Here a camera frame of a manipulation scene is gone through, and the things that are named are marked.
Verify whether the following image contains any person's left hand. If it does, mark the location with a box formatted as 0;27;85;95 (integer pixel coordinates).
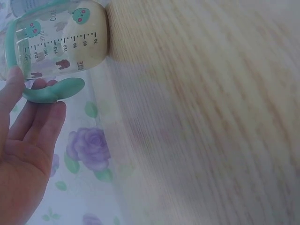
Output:
0;66;68;225

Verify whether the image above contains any baby bottle with green handles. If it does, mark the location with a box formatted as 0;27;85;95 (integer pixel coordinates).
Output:
0;0;110;104

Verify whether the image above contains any white labelled container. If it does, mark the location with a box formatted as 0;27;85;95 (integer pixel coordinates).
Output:
10;0;51;18

